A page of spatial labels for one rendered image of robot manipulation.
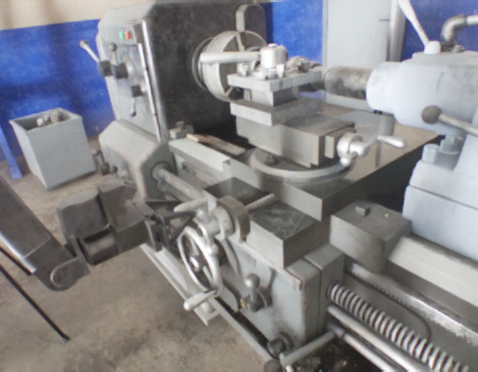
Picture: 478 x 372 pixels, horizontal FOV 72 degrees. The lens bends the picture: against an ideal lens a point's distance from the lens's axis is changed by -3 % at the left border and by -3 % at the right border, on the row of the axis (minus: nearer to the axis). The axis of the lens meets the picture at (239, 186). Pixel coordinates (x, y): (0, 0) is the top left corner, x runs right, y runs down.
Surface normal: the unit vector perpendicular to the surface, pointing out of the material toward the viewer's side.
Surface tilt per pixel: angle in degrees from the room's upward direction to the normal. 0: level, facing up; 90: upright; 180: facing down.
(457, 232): 90
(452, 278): 36
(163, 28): 90
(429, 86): 86
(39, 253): 84
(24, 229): 78
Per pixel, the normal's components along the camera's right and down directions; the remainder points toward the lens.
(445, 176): -0.74, -0.11
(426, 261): -0.54, -0.51
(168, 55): 0.60, 0.33
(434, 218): -0.80, 0.34
